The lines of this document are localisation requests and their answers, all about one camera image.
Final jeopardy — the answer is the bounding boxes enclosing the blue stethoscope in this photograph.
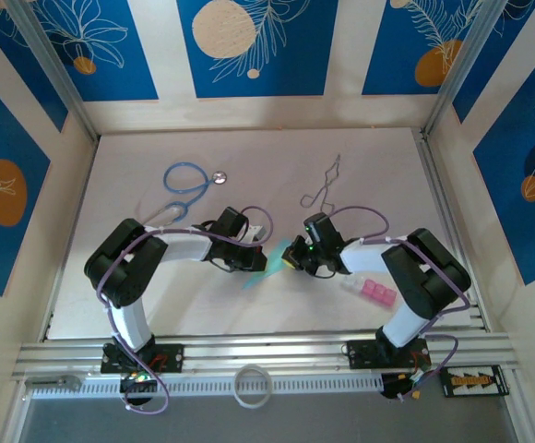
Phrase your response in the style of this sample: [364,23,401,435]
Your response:
[145,161,229,227]

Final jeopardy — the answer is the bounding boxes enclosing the pink clear pill organizer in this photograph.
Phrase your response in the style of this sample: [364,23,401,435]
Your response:
[339,275,397,308]

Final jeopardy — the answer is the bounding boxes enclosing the white tape roll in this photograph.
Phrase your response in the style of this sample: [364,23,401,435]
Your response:
[233,364,274,410]

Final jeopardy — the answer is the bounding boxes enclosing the black board with yellow arrows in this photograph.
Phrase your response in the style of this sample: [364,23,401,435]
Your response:
[441,365,511,398]

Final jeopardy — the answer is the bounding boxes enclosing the metal wire forceps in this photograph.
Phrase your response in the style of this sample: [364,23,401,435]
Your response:
[300,154,342,216]

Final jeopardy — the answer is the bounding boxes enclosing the aluminium cross rail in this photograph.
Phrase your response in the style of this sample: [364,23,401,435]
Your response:
[11,329,520,382]

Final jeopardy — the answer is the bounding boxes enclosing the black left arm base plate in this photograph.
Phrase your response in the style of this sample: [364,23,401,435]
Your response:
[100,343,185,375]

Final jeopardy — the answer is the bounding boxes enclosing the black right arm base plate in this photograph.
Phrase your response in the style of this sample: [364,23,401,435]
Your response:
[346,339,431,370]

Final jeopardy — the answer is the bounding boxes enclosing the white slotted cable duct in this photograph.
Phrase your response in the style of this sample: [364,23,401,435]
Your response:
[27,373,384,401]

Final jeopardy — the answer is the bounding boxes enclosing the aluminium side rail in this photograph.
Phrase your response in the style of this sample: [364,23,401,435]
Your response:
[417,128,490,331]

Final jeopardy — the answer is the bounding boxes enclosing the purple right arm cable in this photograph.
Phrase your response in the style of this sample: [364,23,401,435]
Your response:
[329,205,471,402]

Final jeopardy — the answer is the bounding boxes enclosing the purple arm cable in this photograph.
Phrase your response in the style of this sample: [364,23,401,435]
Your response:
[329,205,471,402]
[96,205,276,414]

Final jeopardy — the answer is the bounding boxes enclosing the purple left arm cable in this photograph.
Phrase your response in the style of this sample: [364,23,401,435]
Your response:
[96,205,276,414]

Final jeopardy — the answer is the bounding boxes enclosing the yellow plug wire bundle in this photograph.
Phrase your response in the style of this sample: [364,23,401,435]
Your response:
[380,371,434,403]

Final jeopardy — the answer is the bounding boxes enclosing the aluminium frame post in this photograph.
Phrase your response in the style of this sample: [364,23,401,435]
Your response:
[6,0,101,142]
[422,0,511,138]

